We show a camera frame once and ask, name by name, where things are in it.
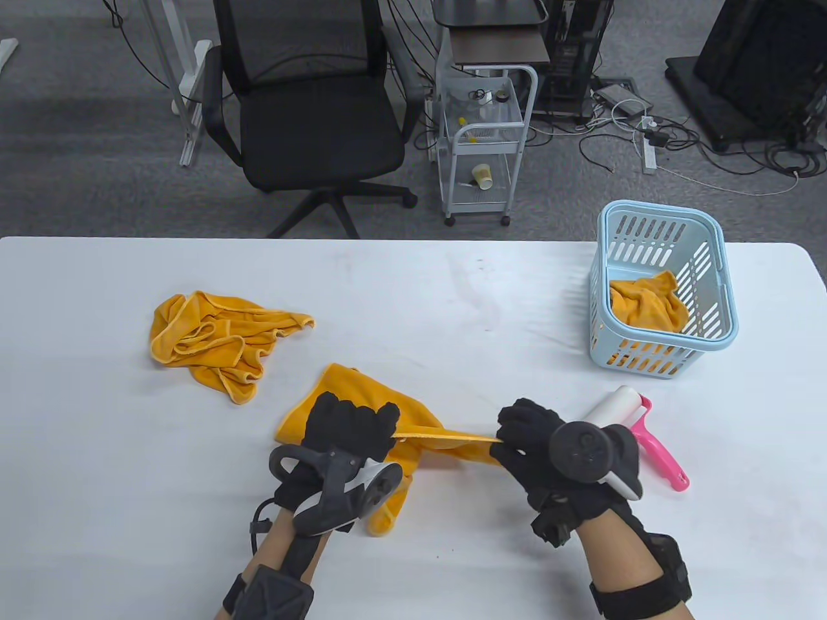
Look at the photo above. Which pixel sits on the white desk foot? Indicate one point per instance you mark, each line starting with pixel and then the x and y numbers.
pixel 6 51

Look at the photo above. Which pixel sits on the black display stand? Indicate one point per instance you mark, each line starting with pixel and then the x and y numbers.
pixel 756 58

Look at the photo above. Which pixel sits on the grey power adapter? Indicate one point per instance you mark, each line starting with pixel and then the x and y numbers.
pixel 614 95

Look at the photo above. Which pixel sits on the brown shelf board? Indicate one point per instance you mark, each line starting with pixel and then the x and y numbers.
pixel 497 45

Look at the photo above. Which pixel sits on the black tray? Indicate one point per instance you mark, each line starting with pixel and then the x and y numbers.
pixel 484 10

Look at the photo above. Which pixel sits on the black office chair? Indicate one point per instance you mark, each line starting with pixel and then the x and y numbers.
pixel 316 129

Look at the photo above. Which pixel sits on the person's left forearm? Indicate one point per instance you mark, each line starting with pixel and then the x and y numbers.
pixel 278 536

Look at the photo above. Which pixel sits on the yellow square towel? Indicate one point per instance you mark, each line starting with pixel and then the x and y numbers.
pixel 646 307
pixel 207 361
pixel 420 413

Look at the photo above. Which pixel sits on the person's right hand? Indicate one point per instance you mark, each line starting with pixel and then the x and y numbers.
pixel 526 429

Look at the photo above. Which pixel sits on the white rolling cart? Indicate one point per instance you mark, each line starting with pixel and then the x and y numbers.
pixel 488 147

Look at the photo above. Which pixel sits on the white power strip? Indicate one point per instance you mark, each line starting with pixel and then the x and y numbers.
pixel 649 155

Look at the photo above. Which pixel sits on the white desk leg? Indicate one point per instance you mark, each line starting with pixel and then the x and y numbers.
pixel 194 84

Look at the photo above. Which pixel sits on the black computer tower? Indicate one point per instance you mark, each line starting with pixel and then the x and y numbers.
pixel 575 64

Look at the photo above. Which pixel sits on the paper cup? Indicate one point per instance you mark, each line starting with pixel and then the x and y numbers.
pixel 482 175

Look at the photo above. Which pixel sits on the black and white hand controller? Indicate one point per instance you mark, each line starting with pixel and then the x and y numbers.
pixel 581 449
pixel 375 491

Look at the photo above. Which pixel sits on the light blue plastic basket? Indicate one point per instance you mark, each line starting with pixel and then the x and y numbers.
pixel 606 239

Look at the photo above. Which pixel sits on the black power plug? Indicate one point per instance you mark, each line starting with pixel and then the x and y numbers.
pixel 659 137

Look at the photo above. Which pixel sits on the pink lint roller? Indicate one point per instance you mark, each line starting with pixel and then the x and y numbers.
pixel 659 452

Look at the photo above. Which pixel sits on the person's left hand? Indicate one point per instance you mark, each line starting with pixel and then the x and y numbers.
pixel 342 423

